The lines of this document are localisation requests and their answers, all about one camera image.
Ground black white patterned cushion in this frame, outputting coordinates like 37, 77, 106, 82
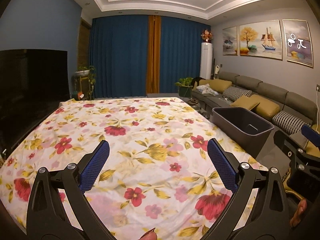
222, 86, 253, 102

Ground plant on stand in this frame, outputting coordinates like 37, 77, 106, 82
72, 66, 96, 101

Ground person's right hand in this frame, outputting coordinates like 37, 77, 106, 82
290, 198, 308, 228

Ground purple painting right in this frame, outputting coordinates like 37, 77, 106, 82
283, 19, 313, 68

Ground black television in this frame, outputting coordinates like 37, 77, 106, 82
1, 49, 70, 154

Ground potted green plant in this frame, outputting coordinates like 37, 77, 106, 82
175, 77, 193, 98

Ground dark grey trash bin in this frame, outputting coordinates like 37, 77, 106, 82
212, 107, 274, 158

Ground mustard yellow cushion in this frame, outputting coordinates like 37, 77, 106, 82
230, 95, 260, 111

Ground small landscape painting left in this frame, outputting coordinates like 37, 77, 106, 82
222, 27, 238, 56

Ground red flower bouquet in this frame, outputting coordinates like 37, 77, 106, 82
201, 29, 213, 43

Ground blue curtain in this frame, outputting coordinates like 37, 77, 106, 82
89, 15, 211, 98

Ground person's left hand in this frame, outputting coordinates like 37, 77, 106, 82
139, 228, 158, 240

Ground grey sofa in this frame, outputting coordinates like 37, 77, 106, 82
191, 72, 318, 135

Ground floral tablecloth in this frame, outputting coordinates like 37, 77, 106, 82
1, 98, 263, 239

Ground sailboat tree painting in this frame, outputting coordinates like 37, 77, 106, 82
239, 20, 283, 60

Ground orange curtain strip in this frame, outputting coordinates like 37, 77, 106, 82
146, 15, 161, 94

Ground white standing air conditioner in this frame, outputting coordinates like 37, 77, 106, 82
200, 42, 213, 79

